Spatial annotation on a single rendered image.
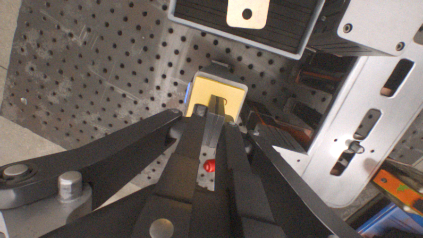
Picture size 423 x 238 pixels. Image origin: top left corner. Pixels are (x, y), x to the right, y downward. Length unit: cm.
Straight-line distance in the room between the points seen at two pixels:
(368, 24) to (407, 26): 5
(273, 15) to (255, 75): 48
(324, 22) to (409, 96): 27
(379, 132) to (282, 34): 37
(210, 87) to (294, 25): 10
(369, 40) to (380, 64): 16
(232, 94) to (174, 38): 49
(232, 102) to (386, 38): 21
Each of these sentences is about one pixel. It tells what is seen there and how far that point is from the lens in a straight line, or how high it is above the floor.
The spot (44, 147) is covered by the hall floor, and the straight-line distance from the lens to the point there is 226.
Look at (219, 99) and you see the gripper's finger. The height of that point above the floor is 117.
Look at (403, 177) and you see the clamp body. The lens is 60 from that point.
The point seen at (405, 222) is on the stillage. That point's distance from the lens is 251.
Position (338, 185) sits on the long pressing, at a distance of 55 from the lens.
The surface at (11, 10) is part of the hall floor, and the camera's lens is 204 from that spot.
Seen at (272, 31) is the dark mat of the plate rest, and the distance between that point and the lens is 20.
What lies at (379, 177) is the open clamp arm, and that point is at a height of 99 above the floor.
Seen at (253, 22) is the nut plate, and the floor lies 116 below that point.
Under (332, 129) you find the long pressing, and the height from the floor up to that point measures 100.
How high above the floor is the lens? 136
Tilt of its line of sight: 70 degrees down
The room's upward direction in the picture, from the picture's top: 173 degrees counter-clockwise
